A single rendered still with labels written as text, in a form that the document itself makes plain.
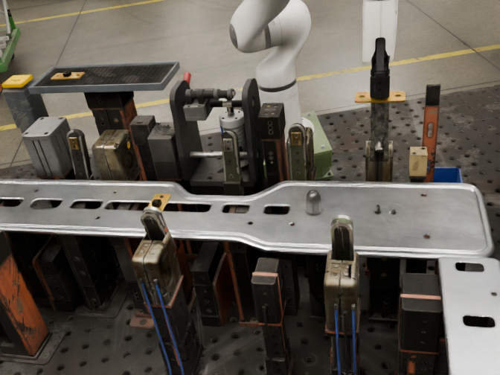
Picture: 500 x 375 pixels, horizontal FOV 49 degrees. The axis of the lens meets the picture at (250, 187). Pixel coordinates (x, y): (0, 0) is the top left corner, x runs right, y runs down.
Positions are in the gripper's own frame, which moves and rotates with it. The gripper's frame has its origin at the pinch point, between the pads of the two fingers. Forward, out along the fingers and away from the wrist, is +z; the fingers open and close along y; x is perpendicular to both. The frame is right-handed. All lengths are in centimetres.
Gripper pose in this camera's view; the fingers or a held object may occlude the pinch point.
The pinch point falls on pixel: (379, 82)
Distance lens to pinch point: 96.8
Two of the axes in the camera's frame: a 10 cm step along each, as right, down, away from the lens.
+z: 1.2, 8.2, 5.7
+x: 9.7, 0.2, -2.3
